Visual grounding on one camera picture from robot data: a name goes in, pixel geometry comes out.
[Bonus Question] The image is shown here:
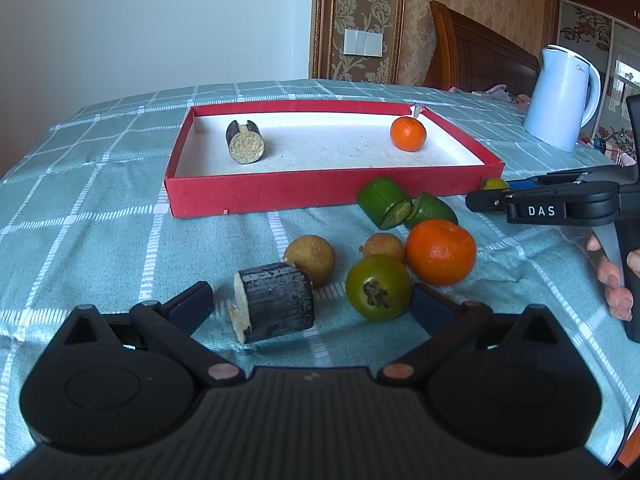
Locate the white wall light switch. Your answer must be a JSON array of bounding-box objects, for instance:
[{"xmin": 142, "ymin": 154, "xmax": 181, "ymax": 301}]
[{"xmin": 343, "ymin": 28, "xmax": 384, "ymax": 57}]

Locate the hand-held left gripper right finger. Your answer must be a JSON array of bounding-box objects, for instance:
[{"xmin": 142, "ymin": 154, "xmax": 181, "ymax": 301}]
[{"xmin": 376, "ymin": 282, "xmax": 576, "ymax": 386}]

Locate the large orange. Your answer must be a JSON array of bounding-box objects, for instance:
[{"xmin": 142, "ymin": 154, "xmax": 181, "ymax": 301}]
[{"xmin": 404, "ymin": 219, "xmax": 477, "ymax": 286}]

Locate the red cardboard box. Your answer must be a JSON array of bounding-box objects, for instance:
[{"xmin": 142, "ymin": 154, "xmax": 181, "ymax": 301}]
[{"xmin": 164, "ymin": 100, "xmax": 506, "ymax": 219}]

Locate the floral print wardrobe door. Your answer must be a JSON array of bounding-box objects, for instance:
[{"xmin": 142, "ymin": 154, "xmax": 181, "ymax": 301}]
[{"xmin": 557, "ymin": 0, "xmax": 640, "ymax": 136}]

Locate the green cucumber piece cylindrical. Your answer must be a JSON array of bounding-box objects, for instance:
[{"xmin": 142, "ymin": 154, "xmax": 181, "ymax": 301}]
[{"xmin": 356, "ymin": 176, "xmax": 414, "ymax": 231}]

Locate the small brown round fruit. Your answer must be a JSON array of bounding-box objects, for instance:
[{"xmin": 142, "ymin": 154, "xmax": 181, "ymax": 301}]
[{"xmin": 361, "ymin": 232, "xmax": 406, "ymax": 263}]

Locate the teal checked tablecloth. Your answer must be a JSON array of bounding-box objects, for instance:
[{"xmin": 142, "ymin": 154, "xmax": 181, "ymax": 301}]
[{"xmin": 0, "ymin": 79, "xmax": 640, "ymax": 466}]

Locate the green tomato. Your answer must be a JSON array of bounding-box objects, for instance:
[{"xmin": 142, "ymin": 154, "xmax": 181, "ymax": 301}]
[{"xmin": 345, "ymin": 254, "xmax": 414, "ymax": 323}]

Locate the small orange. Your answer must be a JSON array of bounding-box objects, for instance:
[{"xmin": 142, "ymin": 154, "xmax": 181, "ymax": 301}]
[{"xmin": 390, "ymin": 115, "xmax": 427, "ymax": 152}]

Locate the light blue electric kettle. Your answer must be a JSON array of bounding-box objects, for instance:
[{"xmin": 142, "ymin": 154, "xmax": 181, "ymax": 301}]
[{"xmin": 523, "ymin": 45, "xmax": 602, "ymax": 153}]

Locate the floral printed cloth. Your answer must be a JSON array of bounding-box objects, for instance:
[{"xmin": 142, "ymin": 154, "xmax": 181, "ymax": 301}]
[{"xmin": 592, "ymin": 127, "xmax": 640, "ymax": 167}]

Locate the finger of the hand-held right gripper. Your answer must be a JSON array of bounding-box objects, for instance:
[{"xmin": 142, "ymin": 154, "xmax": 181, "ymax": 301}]
[
  {"xmin": 466, "ymin": 189, "xmax": 507, "ymax": 214},
  {"xmin": 507, "ymin": 166, "xmax": 622, "ymax": 192}
]

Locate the large brown round fruit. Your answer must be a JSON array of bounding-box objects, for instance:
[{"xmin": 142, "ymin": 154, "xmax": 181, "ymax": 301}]
[{"xmin": 283, "ymin": 235, "xmax": 336, "ymax": 288}]

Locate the green cucumber piece tapered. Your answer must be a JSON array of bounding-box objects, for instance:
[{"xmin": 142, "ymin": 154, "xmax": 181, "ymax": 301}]
[{"xmin": 405, "ymin": 192, "xmax": 459, "ymax": 231}]

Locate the brown wooden headboard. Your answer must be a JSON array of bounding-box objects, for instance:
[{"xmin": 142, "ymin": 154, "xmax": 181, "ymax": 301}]
[{"xmin": 423, "ymin": 1, "xmax": 541, "ymax": 98}]

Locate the person's right hand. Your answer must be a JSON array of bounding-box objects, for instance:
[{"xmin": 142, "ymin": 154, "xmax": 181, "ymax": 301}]
[{"xmin": 586, "ymin": 232, "xmax": 640, "ymax": 322}]

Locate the pink grey clothing pile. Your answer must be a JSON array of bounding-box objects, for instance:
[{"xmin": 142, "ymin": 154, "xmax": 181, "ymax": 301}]
[{"xmin": 472, "ymin": 84, "xmax": 532, "ymax": 107}]

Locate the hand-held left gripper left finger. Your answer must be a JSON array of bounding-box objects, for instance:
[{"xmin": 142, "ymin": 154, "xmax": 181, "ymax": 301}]
[{"xmin": 50, "ymin": 281, "xmax": 247, "ymax": 387}]

